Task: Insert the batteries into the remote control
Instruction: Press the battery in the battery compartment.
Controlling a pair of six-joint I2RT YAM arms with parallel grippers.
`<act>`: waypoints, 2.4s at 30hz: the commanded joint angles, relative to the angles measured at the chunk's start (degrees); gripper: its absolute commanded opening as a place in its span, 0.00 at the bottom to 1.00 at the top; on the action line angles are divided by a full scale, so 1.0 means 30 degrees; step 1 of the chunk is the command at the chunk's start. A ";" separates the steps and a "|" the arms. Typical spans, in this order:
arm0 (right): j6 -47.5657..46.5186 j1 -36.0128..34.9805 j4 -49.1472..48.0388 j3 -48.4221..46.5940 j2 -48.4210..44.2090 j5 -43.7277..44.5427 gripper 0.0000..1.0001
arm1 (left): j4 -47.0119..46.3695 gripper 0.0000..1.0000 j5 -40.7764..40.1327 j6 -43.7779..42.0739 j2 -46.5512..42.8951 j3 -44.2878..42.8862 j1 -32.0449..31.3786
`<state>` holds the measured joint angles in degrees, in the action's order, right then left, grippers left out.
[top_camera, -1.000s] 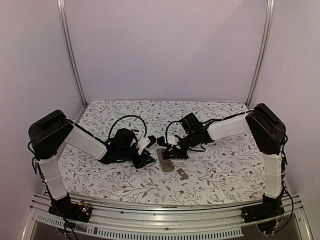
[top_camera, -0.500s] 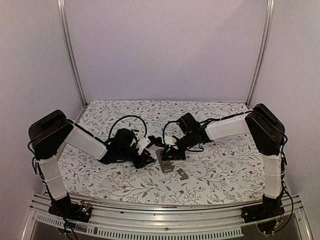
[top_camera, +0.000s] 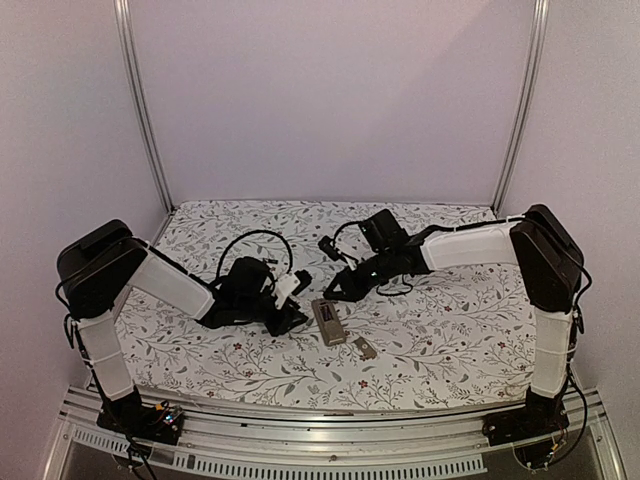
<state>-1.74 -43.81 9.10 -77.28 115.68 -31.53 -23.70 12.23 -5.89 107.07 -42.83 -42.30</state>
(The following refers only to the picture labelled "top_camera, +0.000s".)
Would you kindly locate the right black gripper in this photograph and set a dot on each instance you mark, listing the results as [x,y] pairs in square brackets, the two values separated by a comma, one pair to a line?
[350,290]

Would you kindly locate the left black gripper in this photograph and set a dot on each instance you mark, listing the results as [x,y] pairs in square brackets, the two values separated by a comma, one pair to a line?
[282,324]

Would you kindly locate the beige remote control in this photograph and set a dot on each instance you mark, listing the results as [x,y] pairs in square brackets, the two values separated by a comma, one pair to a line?
[332,332]

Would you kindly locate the beige battery cover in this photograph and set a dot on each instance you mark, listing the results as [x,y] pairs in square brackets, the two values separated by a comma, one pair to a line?
[367,352]

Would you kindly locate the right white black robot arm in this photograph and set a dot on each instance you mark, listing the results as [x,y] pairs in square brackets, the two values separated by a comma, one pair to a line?
[552,269]

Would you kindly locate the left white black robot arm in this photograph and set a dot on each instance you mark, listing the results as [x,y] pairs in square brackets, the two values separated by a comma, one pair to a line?
[94,270]

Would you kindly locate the floral patterned table mat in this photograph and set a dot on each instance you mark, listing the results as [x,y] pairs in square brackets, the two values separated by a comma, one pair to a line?
[455,338]

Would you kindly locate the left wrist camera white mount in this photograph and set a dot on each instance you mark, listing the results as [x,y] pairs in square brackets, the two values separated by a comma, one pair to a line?
[289,284]

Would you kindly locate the front aluminium rail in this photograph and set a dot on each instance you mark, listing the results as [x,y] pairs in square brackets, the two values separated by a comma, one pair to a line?
[232,440]

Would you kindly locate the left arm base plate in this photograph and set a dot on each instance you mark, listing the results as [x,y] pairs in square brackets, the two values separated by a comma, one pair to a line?
[160,424]

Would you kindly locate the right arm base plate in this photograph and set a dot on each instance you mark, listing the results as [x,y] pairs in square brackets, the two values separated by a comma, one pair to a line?
[521,424]

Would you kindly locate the right aluminium frame post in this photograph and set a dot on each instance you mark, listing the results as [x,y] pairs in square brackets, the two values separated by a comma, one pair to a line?
[525,99]

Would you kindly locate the aluminium frame post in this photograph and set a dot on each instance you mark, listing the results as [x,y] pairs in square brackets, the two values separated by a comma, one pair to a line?
[525,99]
[125,29]

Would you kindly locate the left aluminium frame post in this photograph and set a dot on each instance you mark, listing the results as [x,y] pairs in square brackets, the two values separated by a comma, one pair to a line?
[125,29]

